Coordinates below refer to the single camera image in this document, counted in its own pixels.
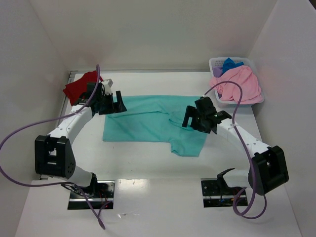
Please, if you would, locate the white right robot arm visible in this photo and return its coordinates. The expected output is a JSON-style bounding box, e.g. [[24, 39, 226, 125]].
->
[[182, 97, 289, 196]]

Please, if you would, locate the blue t shirt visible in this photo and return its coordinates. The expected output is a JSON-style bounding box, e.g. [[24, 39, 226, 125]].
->
[[222, 58, 244, 74]]

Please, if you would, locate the red folded t shirt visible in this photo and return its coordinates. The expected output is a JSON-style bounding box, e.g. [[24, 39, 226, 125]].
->
[[63, 71, 97, 106]]

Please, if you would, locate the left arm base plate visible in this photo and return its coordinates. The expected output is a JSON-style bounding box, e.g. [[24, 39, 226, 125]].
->
[[66, 181, 115, 210]]

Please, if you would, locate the pink t shirt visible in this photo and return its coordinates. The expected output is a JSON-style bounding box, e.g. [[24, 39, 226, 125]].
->
[[209, 65, 263, 104]]

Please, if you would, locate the purple t shirt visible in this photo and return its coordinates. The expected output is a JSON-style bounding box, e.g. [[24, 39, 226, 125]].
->
[[212, 66, 223, 78]]

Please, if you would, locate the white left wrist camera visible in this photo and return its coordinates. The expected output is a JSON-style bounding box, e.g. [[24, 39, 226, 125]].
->
[[102, 79, 113, 95]]

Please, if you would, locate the teal t shirt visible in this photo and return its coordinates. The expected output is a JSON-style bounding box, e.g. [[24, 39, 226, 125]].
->
[[102, 95, 207, 157]]

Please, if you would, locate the white plastic laundry basket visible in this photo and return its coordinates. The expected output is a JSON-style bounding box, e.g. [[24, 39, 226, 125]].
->
[[208, 57, 265, 108]]

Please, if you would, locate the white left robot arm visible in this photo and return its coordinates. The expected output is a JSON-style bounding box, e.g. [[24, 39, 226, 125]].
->
[[35, 79, 127, 196]]

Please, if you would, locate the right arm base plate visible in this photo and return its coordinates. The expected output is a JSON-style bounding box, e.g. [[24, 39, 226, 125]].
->
[[201, 179, 242, 208]]

